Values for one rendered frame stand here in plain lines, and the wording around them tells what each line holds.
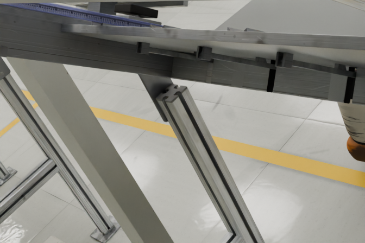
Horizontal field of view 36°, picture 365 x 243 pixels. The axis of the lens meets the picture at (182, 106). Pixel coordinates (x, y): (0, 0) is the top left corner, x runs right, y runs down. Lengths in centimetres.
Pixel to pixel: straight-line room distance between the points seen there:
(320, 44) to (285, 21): 61
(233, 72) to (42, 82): 38
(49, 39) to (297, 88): 31
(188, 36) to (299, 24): 50
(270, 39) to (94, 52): 34
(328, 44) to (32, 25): 40
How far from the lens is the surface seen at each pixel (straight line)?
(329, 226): 146
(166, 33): 56
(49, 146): 159
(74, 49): 74
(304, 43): 44
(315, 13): 103
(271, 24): 105
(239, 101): 202
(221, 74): 76
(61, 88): 102
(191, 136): 91
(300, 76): 68
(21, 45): 70
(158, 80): 90
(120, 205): 114
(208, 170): 95
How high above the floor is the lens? 105
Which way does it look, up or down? 29 degrees down
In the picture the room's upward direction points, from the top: 27 degrees counter-clockwise
